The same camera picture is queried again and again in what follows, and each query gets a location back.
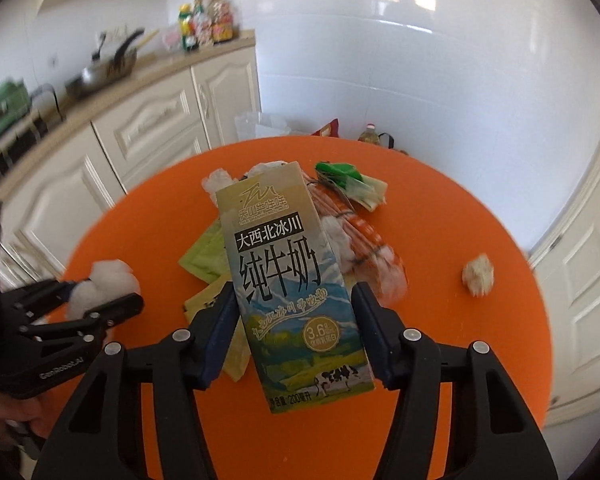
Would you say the person's left hand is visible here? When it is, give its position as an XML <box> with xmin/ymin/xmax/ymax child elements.
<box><xmin>0</xmin><ymin>394</ymin><xmax>49</xmax><ymax>442</ymax></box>

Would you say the clear plastic bag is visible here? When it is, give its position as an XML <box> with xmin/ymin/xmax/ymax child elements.
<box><xmin>234</xmin><ymin>110</ymin><xmax>293</xmax><ymax>148</ymax></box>

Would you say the white kitchen base cabinet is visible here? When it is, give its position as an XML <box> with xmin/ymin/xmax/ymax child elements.
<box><xmin>0</xmin><ymin>30</ymin><xmax>263</xmax><ymax>291</ymax></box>

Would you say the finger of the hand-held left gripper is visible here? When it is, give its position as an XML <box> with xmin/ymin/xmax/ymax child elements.
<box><xmin>20</xmin><ymin>292</ymin><xmax>145</xmax><ymax>357</ymax></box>
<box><xmin>0</xmin><ymin>279</ymin><xmax>82</xmax><ymax>322</ymax></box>

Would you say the dark green plastic wrapper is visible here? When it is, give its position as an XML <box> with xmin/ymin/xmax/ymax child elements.
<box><xmin>314</xmin><ymin>161</ymin><xmax>363</xmax><ymax>191</ymax></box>

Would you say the green capped condiment bottle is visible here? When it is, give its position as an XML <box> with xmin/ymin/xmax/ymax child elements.
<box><xmin>179</xmin><ymin>4</ymin><xmax>199</xmax><ymax>51</ymax></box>

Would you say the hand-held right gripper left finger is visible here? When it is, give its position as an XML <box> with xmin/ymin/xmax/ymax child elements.
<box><xmin>40</xmin><ymin>282</ymin><xmax>238</xmax><ymax>480</ymax></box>

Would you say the yellow snack wrapper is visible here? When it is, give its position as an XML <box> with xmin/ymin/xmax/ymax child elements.
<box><xmin>182</xmin><ymin>280</ymin><xmax>253</xmax><ymax>381</ymax></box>

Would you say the silver wok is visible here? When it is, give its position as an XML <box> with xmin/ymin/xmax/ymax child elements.
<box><xmin>65</xmin><ymin>57</ymin><xmax>136</xmax><ymax>98</ymax></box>

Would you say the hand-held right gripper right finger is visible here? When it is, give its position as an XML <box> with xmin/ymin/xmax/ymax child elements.
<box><xmin>351</xmin><ymin>281</ymin><xmax>556</xmax><ymax>480</ymax></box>

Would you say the yellow cooking oil bottle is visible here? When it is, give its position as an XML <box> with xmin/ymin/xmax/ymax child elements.
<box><xmin>357</xmin><ymin>122</ymin><xmax>396</xmax><ymax>148</ymax></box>

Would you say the red rice bag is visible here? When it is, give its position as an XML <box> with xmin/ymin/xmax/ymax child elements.
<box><xmin>310</xmin><ymin>119</ymin><xmax>341</xmax><ymax>138</ymax></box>

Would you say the beige crumpled paper ball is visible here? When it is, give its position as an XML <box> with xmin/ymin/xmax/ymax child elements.
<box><xmin>461</xmin><ymin>254</ymin><xmax>496</xmax><ymax>297</ymax></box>

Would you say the milk carton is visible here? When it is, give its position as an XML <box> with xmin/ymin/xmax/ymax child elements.
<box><xmin>215</xmin><ymin>161</ymin><xmax>377</xmax><ymax>415</ymax></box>

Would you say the green countertop appliance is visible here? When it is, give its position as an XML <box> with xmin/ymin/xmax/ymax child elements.
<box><xmin>0</xmin><ymin>79</ymin><xmax>31</xmax><ymax>153</ymax></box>

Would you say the pale green wrapper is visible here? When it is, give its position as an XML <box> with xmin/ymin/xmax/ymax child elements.
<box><xmin>347</xmin><ymin>177</ymin><xmax>388</xmax><ymax>211</ymax></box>

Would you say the orange striped plastic wrapper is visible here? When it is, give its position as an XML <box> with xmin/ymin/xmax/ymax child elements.
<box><xmin>302</xmin><ymin>175</ymin><xmax>408</xmax><ymax>306</ymax></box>

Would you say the white tissue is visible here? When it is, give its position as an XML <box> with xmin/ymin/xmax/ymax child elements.
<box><xmin>322</xmin><ymin>212</ymin><xmax>356</xmax><ymax>266</ymax></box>
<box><xmin>65</xmin><ymin>259</ymin><xmax>142</xmax><ymax>318</ymax></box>
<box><xmin>242</xmin><ymin>161</ymin><xmax>286</xmax><ymax>179</ymax></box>
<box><xmin>201</xmin><ymin>169</ymin><xmax>238</xmax><ymax>206</ymax></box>

